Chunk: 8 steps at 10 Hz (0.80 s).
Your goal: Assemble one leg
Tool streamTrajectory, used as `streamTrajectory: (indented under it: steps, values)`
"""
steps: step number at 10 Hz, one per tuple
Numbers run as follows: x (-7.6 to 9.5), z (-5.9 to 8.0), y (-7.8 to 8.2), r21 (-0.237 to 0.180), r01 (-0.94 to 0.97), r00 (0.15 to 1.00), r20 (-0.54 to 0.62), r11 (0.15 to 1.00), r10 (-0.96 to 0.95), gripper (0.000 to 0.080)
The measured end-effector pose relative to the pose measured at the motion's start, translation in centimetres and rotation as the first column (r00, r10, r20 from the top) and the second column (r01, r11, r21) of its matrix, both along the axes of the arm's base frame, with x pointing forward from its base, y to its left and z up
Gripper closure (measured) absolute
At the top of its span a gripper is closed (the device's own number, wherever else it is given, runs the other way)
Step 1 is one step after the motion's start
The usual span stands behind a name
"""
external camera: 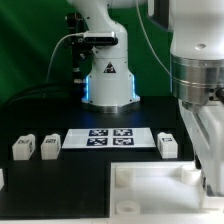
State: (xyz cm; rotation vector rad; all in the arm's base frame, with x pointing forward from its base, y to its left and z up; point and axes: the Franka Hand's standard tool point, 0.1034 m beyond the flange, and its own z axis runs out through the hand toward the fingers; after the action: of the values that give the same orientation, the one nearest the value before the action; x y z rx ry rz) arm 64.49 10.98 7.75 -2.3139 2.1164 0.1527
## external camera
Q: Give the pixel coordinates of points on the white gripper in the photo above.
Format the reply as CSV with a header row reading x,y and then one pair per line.
x,y
206,131

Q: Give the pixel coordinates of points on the white square table top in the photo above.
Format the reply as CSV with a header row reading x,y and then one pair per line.
x,y
160,188

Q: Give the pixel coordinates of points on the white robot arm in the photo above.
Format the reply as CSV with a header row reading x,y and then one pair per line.
x,y
196,69

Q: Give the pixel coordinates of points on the white tag sheet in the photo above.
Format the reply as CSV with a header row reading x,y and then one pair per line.
x,y
108,138

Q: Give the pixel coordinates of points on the white block left edge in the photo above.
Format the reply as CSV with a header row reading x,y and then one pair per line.
x,y
1,179

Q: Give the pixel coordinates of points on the black camera on stand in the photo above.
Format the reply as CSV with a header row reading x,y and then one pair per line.
x,y
100,38

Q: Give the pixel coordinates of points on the black camera stand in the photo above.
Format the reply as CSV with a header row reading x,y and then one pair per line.
x,y
80,51

